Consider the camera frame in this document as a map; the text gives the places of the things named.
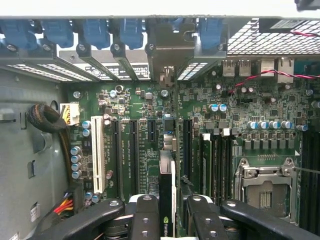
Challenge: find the open black PC case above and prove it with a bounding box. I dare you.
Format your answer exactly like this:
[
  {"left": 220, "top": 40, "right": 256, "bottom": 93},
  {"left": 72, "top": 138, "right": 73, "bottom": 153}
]
[{"left": 0, "top": 14, "right": 320, "bottom": 240}]

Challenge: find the blue card retention clip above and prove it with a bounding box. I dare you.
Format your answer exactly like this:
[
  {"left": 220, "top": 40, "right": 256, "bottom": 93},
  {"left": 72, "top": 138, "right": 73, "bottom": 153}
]
[
  {"left": 198, "top": 18, "right": 224, "bottom": 50},
  {"left": 119, "top": 19, "right": 145, "bottom": 50},
  {"left": 82, "top": 19, "right": 111, "bottom": 50},
  {"left": 0, "top": 19, "right": 38, "bottom": 51},
  {"left": 41, "top": 19, "right": 75, "bottom": 49}
]

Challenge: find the coloured power wire bundle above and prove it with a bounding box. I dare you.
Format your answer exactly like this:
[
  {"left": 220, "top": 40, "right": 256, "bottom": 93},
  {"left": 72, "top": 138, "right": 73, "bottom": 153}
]
[{"left": 52, "top": 183, "right": 85, "bottom": 216}]

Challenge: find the tall silver network port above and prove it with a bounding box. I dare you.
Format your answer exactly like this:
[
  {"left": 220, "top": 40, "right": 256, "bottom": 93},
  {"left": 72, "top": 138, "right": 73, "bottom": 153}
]
[{"left": 276, "top": 56, "right": 295, "bottom": 84}]

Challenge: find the green motherboard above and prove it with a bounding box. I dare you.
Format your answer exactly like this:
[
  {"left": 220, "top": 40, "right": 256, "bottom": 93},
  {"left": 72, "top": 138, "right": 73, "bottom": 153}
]
[{"left": 66, "top": 59, "right": 320, "bottom": 226}]

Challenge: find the black sleeved power cable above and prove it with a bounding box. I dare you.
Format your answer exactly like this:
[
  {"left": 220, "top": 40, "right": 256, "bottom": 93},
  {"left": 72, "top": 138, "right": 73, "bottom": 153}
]
[{"left": 26, "top": 103, "right": 73, "bottom": 186}]

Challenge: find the socket locking lever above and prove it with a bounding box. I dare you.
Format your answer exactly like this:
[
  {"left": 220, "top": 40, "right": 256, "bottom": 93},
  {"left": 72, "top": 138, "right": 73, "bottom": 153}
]
[{"left": 292, "top": 166, "right": 320, "bottom": 175}]

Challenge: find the short PCIe expansion slot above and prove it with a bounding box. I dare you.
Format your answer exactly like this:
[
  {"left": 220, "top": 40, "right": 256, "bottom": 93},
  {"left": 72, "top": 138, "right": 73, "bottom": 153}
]
[{"left": 147, "top": 119, "right": 157, "bottom": 142}]

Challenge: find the silver USB port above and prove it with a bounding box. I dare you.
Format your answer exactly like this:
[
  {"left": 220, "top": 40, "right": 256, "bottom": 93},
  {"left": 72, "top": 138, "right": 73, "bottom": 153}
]
[
  {"left": 221, "top": 59, "right": 236, "bottom": 77},
  {"left": 238, "top": 59, "right": 252, "bottom": 77}
]

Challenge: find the long PCIe expansion slot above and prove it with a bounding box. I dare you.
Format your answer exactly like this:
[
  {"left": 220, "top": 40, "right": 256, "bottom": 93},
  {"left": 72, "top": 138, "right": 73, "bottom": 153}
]
[
  {"left": 183, "top": 118, "right": 194, "bottom": 176},
  {"left": 129, "top": 119, "right": 140, "bottom": 195},
  {"left": 111, "top": 119, "right": 123, "bottom": 198}
]

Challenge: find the black case fan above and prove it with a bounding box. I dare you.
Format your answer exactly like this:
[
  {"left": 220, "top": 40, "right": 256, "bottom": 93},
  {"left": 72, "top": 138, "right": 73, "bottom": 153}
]
[{"left": 258, "top": 17, "right": 320, "bottom": 35}]

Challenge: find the red black twisted wire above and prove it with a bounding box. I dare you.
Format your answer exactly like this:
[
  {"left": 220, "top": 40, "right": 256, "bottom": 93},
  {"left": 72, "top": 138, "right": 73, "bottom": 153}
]
[{"left": 228, "top": 29, "right": 320, "bottom": 97}]

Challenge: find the empty black RAM slot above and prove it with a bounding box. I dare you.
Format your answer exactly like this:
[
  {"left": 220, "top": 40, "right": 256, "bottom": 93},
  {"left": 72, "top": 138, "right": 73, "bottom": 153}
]
[
  {"left": 221, "top": 127, "right": 233, "bottom": 201},
  {"left": 211, "top": 136, "right": 223, "bottom": 203}
]

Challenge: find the white PCI expansion slot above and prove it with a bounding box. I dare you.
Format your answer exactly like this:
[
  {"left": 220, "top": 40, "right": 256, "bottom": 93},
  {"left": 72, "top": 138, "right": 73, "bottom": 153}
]
[{"left": 90, "top": 115, "right": 107, "bottom": 194}]

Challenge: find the white power connector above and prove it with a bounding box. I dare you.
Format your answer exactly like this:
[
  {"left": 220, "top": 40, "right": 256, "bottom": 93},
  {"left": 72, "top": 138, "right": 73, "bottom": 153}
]
[{"left": 59, "top": 102, "right": 81, "bottom": 127}]

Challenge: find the metal CPU socket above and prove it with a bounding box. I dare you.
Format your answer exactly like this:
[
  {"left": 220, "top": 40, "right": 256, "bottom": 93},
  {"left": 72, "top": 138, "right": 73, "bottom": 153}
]
[{"left": 233, "top": 156, "right": 297, "bottom": 218}]

